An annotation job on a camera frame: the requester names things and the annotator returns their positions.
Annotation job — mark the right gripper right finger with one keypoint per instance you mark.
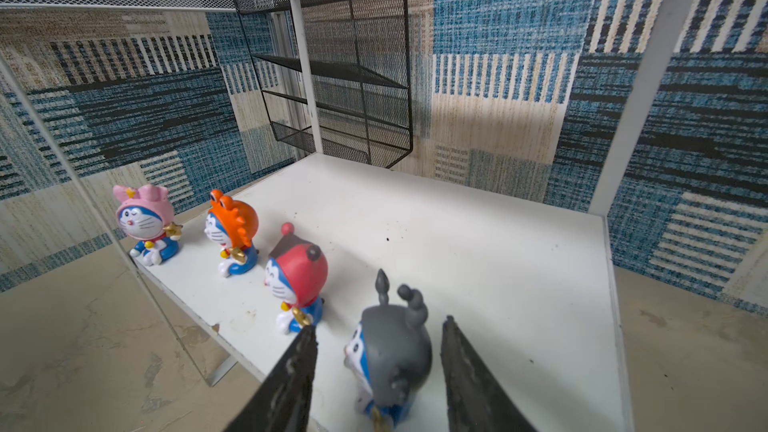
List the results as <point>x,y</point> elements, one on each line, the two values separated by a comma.
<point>475,399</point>

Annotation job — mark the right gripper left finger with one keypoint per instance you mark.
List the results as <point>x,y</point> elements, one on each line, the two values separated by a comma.
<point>283,400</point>

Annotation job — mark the grey hood Doraemon figure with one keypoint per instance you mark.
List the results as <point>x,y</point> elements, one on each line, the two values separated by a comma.
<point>390,355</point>

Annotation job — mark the red hat Doraemon figure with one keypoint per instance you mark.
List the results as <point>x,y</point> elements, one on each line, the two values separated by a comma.
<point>296,272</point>

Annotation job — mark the orange crab hood Doraemon figure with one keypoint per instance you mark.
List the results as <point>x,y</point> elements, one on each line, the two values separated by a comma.
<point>232,224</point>

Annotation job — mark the pink hood Doraemon figure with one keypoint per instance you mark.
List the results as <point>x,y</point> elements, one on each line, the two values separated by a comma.
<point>147,215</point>

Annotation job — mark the black wire mesh rack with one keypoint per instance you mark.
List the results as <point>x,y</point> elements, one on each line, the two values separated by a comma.
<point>336,78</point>

